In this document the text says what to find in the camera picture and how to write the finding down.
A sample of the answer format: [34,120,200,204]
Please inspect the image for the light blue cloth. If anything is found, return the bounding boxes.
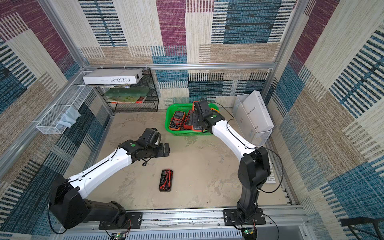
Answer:
[57,107,81,130]

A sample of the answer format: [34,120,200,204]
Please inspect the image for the green plastic basket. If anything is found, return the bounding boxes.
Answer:
[164,102,221,137]

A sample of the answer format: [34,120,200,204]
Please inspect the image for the black multimeter with leads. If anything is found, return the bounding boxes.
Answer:
[159,169,174,192]

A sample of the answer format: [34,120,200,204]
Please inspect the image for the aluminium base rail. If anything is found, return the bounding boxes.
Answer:
[61,206,315,240]

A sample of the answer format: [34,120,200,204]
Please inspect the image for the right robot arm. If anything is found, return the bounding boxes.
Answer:
[193,100,271,225]

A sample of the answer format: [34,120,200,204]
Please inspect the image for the white folio box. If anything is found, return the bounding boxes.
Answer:
[83,69,143,85]

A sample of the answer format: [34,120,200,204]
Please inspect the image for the white box in holder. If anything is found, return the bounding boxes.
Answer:
[242,91,274,133]

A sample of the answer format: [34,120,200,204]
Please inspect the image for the black wire shelf rack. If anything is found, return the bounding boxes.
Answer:
[97,69,159,114]

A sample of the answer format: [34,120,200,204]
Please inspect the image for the clear plastic holder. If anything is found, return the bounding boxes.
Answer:
[233,94,273,147]

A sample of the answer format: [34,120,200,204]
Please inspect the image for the red multimeter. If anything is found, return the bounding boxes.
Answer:
[183,110,194,131]

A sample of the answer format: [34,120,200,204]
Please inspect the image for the white wire wall basket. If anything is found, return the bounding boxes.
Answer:
[36,73,93,135]

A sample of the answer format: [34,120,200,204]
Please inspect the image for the white calculator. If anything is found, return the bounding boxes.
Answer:
[266,158,277,184]

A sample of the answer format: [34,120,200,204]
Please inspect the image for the books on shelf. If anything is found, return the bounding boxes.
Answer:
[104,87,150,104]

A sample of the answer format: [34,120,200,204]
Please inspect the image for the orange multimeter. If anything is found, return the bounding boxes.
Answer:
[169,111,186,131]
[192,101,203,133]

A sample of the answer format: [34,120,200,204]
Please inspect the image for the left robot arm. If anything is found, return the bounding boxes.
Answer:
[48,128,171,229]

